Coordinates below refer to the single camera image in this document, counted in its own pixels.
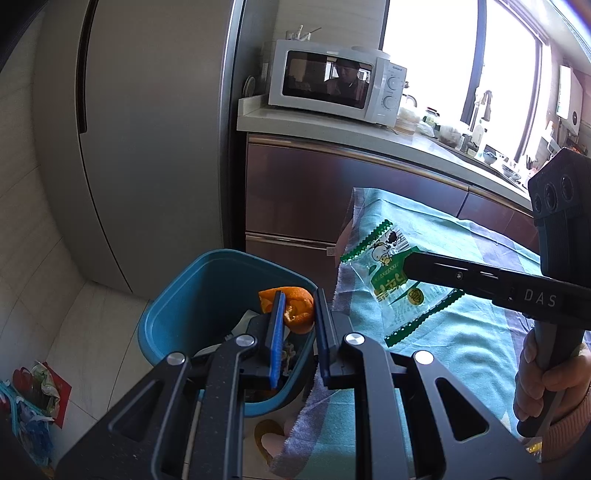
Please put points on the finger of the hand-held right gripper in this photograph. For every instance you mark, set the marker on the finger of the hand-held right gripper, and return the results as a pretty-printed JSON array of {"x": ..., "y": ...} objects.
[{"x": 443, "y": 272}]

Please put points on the large orange peel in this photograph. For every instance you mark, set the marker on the large orange peel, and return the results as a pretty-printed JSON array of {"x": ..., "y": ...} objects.
[{"x": 295, "y": 309}]

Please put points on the person's right hand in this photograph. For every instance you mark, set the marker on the person's right hand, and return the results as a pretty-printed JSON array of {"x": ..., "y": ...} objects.
[{"x": 531, "y": 387}]

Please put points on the round plate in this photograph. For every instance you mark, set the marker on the round plate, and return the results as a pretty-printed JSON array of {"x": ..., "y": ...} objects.
[{"x": 250, "y": 86}]

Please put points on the white ornament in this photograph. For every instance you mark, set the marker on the white ornament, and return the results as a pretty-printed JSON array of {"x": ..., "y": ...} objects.
[{"x": 300, "y": 34}]

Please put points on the grey refrigerator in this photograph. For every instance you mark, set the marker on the grey refrigerator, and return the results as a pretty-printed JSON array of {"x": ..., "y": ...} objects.
[{"x": 152, "y": 138}]

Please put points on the teal and purple tablecloth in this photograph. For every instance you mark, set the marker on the teal and purple tablecloth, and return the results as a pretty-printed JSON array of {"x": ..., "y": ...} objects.
[{"x": 461, "y": 350}]

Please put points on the dish soap bottle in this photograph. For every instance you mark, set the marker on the dish soap bottle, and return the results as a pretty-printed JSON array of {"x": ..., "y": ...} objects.
[{"x": 478, "y": 136}]

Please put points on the pink slipper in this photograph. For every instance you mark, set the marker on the pink slipper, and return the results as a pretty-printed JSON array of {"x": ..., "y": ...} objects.
[{"x": 272, "y": 441}]

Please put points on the glass jar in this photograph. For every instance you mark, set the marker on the glass jar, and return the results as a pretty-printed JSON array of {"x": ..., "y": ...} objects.
[{"x": 431, "y": 116}]

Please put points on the steel kitchen faucet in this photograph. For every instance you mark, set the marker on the steel kitchen faucet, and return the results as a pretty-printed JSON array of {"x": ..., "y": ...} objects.
[{"x": 480, "y": 108}]

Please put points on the kitchen window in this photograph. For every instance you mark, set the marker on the kitchen window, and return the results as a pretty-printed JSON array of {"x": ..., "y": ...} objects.
[{"x": 429, "y": 60}]

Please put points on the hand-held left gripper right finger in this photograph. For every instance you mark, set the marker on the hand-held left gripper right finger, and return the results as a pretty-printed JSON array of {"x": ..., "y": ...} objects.
[{"x": 322, "y": 337}]

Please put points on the blue plastic bag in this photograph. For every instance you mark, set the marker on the blue plastic bag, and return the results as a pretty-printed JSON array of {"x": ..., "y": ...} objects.
[{"x": 27, "y": 429}]

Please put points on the blue trash bin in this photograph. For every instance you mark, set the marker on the blue trash bin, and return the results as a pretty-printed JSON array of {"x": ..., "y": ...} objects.
[{"x": 198, "y": 295}]

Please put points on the brown base cabinets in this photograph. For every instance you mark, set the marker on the brown base cabinets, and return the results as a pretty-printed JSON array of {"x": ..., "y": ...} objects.
[{"x": 295, "y": 194}]

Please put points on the green snack packet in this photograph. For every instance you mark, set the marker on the green snack packet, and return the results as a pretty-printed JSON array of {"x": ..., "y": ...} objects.
[{"x": 383, "y": 272}]

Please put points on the stacked clear food containers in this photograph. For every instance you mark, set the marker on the stacked clear food containers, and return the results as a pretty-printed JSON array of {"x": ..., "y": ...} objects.
[{"x": 408, "y": 120}]

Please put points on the white water heater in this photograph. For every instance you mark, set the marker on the white water heater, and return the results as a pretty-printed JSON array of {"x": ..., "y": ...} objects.
[{"x": 570, "y": 97}]

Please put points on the blue patterned bowl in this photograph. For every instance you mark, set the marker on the blue patterned bowl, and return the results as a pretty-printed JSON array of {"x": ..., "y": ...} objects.
[{"x": 490, "y": 156}]

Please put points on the white microwave oven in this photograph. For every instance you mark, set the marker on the white microwave oven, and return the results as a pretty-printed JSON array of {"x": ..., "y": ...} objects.
[{"x": 383, "y": 87}]

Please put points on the white kitchen countertop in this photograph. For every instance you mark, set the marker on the white kitchen countertop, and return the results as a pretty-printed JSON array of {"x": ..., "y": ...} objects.
[{"x": 323, "y": 127}]

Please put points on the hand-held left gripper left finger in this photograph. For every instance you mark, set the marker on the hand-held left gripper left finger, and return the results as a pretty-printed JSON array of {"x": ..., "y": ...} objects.
[{"x": 277, "y": 341}]

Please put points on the red bag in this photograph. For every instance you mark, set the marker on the red bag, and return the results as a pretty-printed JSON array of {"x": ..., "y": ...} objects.
[{"x": 51, "y": 387}]

